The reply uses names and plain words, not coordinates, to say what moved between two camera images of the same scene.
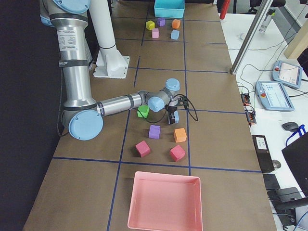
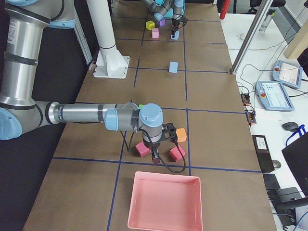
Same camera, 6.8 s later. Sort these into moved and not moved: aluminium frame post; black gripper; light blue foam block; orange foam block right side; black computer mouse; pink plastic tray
Moved: black gripper; light blue foam block
Not moved: pink plastic tray; black computer mouse; aluminium frame post; orange foam block right side
